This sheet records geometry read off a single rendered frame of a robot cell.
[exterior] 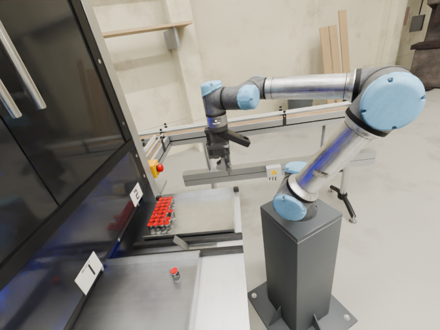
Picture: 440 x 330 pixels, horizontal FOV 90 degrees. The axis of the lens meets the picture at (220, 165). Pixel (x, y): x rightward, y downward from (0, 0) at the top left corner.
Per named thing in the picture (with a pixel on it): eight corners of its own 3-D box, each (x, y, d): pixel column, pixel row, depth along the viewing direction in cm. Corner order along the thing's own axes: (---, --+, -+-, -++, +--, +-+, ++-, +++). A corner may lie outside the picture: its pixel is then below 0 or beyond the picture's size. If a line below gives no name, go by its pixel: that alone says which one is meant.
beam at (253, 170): (184, 186, 196) (182, 175, 191) (186, 181, 203) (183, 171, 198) (374, 164, 180) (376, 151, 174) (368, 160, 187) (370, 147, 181)
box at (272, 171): (266, 177, 183) (266, 168, 179) (266, 175, 188) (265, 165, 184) (281, 176, 182) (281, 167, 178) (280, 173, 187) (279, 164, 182)
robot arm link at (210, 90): (216, 83, 68) (194, 85, 72) (222, 118, 73) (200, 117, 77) (228, 78, 74) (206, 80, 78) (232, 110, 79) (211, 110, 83)
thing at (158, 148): (145, 201, 114) (134, 175, 106) (116, 204, 115) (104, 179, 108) (173, 146, 174) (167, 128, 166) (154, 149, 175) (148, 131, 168)
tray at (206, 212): (145, 243, 82) (142, 237, 81) (163, 200, 105) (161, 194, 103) (235, 236, 79) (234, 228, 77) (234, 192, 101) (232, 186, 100)
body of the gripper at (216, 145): (211, 152, 90) (205, 124, 84) (231, 149, 89) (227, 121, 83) (209, 161, 83) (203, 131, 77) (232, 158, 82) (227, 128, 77)
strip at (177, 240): (177, 253, 76) (172, 241, 73) (178, 246, 79) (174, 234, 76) (217, 249, 75) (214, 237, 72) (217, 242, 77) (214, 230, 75)
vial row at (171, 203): (160, 234, 85) (157, 225, 83) (171, 204, 101) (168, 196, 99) (165, 233, 85) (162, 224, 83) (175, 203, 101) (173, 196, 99)
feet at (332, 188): (349, 224, 185) (351, 211, 178) (326, 189, 228) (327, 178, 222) (359, 223, 184) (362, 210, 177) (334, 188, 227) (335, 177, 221)
